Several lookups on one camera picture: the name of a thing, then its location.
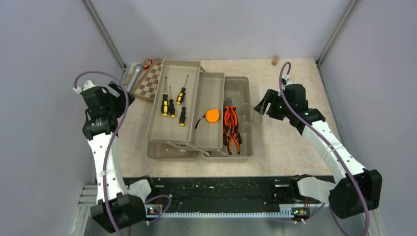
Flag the small orange needle-nose pliers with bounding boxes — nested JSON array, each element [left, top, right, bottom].
[[227, 130, 242, 155]]

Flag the translucent beige tool box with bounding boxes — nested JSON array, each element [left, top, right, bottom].
[[145, 59, 254, 161]]

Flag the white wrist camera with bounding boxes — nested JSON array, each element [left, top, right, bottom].
[[73, 80, 96, 94], [282, 74, 295, 87]]

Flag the aluminium frame rail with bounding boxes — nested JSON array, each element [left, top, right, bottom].
[[78, 184, 375, 219]]

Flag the large orange combination pliers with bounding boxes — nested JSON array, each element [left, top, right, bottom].
[[223, 97, 238, 133]]

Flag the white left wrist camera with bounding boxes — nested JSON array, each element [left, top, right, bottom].
[[73, 80, 96, 94]]

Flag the orange black end pliers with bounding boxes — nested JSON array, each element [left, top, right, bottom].
[[222, 129, 228, 146]]

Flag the orange diagonal cutting pliers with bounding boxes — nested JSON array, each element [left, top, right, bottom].
[[223, 111, 230, 136]]

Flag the black yellow small screwdriver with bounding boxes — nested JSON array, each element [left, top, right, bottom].
[[176, 75, 189, 105]]

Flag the orange tape measure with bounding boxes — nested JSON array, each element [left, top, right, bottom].
[[194, 109, 220, 129]]

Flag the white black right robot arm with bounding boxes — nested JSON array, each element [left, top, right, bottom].
[[254, 84, 383, 219]]

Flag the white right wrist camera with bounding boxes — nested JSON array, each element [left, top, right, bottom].
[[282, 74, 295, 87]]

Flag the red small snack packet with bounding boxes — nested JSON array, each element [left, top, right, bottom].
[[141, 59, 153, 70]]

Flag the black yellow medium screwdriver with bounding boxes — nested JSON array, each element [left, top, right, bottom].
[[168, 86, 176, 118]]

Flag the small wooden block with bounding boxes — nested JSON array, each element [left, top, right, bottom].
[[271, 56, 280, 66]]

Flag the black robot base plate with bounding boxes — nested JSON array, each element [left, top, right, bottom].
[[150, 176, 319, 213]]

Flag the black yellow long screwdriver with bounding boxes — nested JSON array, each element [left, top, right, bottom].
[[179, 106, 186, 126]]

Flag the wooden chessboard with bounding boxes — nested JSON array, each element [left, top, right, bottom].
[[132, 59, 162, 103]]

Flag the black yellow large screwdriver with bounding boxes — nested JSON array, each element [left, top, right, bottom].
[[161, 76, 169, 117]]

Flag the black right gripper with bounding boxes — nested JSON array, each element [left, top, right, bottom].
[[255, 88, 293, 120]]

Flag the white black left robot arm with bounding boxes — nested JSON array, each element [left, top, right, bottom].
[[75, 80, 158, 233]]

